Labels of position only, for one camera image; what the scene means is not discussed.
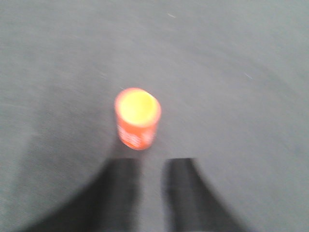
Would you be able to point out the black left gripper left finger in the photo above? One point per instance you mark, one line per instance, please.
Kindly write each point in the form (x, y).
(108, 204)

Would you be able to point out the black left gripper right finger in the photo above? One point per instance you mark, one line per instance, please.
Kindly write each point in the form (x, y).
(193, 195)

